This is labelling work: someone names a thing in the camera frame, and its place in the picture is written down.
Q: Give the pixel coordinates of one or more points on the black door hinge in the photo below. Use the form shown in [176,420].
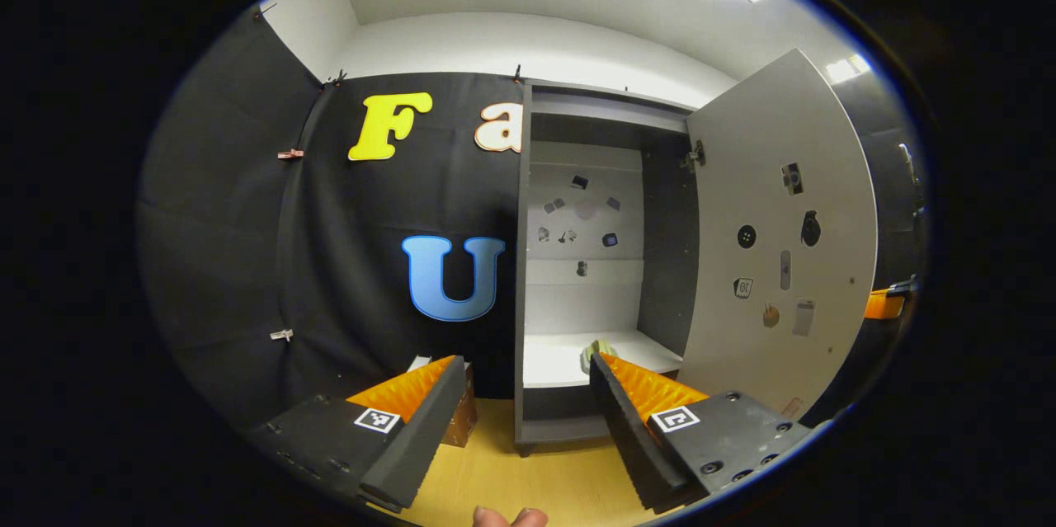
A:
[695,156]

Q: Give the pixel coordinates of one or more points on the black backdrop cloth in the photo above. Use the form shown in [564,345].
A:
[231,263]

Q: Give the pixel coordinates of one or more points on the small ceiling light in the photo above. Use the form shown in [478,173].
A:
[848,69]

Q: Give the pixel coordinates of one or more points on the light green book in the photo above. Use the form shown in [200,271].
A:
[419,362]

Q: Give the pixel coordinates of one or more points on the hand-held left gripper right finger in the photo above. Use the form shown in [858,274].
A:
[631,444]

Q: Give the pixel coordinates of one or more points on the white cloth clip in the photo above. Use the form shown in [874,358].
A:
[281,335]

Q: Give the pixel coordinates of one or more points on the grey cabinet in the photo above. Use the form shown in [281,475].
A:
[668,263]

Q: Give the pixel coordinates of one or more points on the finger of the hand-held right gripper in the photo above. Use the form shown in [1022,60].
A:
[884,306]

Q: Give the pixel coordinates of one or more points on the pink cloth clip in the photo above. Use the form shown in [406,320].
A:
[290,154]

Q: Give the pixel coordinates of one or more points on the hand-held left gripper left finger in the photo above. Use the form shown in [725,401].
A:
[421,444]

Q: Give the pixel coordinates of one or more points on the beige cabinet door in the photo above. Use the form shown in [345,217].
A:
[775,181]

